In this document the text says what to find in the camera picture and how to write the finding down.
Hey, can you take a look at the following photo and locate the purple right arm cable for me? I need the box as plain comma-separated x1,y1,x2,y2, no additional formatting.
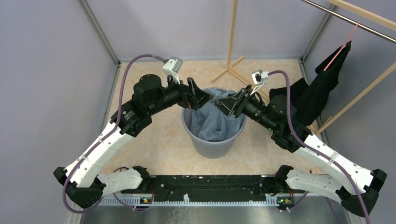
268,70,372,224

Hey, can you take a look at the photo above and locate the white slotted cable duct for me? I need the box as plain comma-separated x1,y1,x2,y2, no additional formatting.
100,195,279,207

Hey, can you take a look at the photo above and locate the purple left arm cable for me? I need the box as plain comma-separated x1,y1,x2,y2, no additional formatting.
62,54,168,215

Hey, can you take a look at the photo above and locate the black hanging t-shirt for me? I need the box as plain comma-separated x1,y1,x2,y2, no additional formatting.
268,41,352,127

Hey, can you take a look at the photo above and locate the blue plastic trash bag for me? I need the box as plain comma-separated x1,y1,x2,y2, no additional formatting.
189,102,243,142

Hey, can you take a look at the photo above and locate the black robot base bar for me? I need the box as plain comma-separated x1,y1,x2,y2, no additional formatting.
121,175,291,202

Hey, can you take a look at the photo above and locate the pink clothes hanger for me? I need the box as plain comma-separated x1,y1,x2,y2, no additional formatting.
323,22,360,71

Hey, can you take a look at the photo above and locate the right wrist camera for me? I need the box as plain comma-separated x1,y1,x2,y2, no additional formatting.
250,70,269,96

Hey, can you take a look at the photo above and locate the metal hanging rail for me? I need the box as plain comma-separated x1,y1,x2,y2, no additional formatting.
302,0,396,44

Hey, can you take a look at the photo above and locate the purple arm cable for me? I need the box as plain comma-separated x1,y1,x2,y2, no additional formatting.
62,54,168,215
268,70,372,224

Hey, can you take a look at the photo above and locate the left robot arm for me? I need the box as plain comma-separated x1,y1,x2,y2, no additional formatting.
54,74,213,209

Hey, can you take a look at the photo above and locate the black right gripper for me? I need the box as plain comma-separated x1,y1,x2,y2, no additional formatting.
211,84,276,131

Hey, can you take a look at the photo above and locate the grey round trash bin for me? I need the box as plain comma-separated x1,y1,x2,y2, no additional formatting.
181,87,248,160

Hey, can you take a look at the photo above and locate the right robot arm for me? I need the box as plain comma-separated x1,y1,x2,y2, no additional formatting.
211,86,387,217

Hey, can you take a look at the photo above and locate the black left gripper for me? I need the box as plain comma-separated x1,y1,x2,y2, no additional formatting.
148,72,213,115

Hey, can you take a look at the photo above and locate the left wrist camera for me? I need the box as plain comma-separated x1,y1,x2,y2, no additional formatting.
163,56,183,84

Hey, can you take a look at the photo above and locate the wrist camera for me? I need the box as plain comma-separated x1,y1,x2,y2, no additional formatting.
163,56,183,84
250,70,269,96

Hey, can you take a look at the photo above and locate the wooden clothes rack frame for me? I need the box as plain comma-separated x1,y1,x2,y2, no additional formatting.
211,0,396,135

